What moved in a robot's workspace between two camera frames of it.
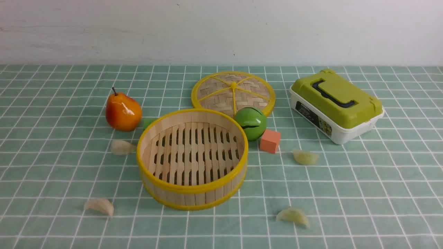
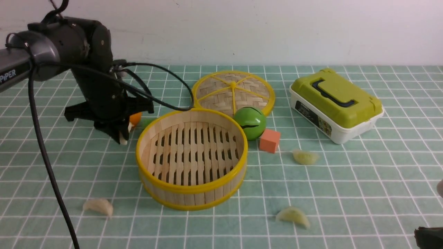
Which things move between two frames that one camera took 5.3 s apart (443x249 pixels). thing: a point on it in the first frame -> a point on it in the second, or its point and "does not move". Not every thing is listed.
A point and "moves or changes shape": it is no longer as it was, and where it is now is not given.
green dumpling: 305,158 does not move
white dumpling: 121,147 moves or changes shape
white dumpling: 100,204 does not move
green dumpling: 294,214 does not move
